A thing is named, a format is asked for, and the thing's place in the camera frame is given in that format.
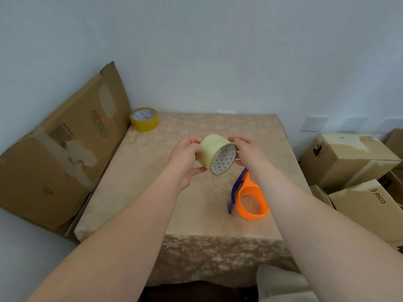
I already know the person's left hand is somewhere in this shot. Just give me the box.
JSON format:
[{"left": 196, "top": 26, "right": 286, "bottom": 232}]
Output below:
[{"left": 168, "top": 138, "right": 207, "bottom": 190}]

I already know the person's right hand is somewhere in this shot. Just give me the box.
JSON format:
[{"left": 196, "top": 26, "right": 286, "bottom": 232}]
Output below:
[{"left": 227, "top": 136, "right": 270, "bottom": 183}]

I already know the pale yellow tape roll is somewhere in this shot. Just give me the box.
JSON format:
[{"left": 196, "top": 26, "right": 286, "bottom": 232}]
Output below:
[{"left": 195, "top": 134, "right": 237, "bottom": 175}]

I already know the person's right forearm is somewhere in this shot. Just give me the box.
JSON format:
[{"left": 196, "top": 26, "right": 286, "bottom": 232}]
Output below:
[{"left": 252, "top": 165, "right": 403, "bottom": 302}]

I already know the person's left forearm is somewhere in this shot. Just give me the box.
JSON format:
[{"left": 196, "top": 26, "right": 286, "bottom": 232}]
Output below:
[{"left": 28, "top": 166, "right": 185, "bottom": 302}]

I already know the beige patterned tablecloth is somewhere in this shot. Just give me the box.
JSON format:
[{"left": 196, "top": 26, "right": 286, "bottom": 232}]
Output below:
[{"left": 74, "top": 113, "right": 313, "bottom": 288}]

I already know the orange and blue tape dispenser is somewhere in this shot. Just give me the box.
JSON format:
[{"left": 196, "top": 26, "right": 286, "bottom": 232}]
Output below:
[{"left": 228, "top": 167, "right": 271, "bottom": 221}]

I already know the small cardboard box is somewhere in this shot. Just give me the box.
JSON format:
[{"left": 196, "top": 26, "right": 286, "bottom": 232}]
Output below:
[{"left": 309, "top": 184, "right": 335, "bottom": 208}]

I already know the large taped cardboard box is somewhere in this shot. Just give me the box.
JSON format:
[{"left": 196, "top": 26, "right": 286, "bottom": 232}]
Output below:
[{"left": 299, "top": 132, "right": 402, "bottom": 194}]

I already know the cardboard box with black logo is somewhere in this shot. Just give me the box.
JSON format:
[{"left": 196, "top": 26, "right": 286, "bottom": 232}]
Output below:
[{"left": 329, "top": 179, "right": 403, "bottom": 253}]

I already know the flattened brown cardboard box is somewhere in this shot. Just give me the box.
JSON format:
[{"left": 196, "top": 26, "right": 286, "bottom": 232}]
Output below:
[{"left": 0, "top": 61, "right": 132, "bottom": 244}]

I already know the dark open cardboard box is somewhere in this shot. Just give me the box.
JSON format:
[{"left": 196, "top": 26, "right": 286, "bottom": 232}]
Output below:
[{"left": 378, "top": 170, "right": 403, "bottom": 206}]

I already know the plain brown cardboard box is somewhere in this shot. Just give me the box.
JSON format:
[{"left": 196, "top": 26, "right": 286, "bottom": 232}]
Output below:
[{"left": 384, "top": 128, "right": 403, "bottom": 152}]

